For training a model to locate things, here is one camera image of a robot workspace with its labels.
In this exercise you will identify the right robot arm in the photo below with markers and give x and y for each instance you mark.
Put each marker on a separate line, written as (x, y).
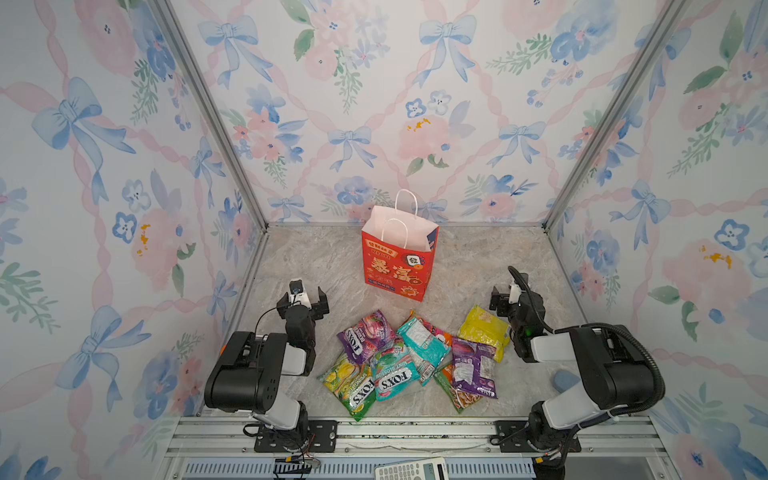
(617, 375)

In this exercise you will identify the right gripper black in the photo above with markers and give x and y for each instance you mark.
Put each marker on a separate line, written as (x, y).
(502, 301)

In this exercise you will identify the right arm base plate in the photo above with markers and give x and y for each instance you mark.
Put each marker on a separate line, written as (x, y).
(517, 436)

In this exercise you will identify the purple white snack packet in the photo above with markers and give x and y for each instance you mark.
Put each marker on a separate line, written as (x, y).
(473, 368)

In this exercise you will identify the teal white snack packet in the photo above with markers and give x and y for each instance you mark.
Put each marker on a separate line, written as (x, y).
(427, 350)

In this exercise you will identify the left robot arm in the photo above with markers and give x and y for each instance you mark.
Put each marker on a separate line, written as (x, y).
(247, 374)

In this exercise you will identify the red paper gift bag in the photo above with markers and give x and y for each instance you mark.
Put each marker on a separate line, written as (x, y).
(399, 248)

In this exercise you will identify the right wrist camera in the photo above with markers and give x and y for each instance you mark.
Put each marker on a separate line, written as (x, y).
(515, 293)

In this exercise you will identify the green Fox's candy bag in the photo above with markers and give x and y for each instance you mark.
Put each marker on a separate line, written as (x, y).
(352, 384)

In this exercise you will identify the yellow snack packet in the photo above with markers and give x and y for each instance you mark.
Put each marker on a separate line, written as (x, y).
(480, 326)

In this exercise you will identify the purple Fox's candy bag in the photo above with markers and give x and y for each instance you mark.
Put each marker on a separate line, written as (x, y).
(368, 336)

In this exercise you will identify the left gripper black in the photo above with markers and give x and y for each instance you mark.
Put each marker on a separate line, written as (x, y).
(320, 307)

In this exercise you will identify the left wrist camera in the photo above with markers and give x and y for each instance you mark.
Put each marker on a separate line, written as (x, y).
(297, 295)

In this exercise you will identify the teal Fox's candy bag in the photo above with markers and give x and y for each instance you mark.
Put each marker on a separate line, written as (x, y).
(394, 370)

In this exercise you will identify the blue grey cloth roll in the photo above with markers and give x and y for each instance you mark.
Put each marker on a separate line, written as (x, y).
(563, 380)

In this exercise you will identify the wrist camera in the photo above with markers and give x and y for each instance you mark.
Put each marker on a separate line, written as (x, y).
(515, 293)
(297, 295)

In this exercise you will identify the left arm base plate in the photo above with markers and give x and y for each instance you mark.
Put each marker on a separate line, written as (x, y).
(311, 436)

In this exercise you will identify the green noodle snack packet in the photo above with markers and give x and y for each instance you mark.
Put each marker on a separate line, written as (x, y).
(460, 400)

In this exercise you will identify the orange Fox's candy bag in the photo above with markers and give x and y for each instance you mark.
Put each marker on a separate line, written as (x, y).
(445, 337)

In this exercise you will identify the white calculator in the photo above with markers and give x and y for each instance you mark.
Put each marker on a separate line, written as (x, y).
(425, 469)

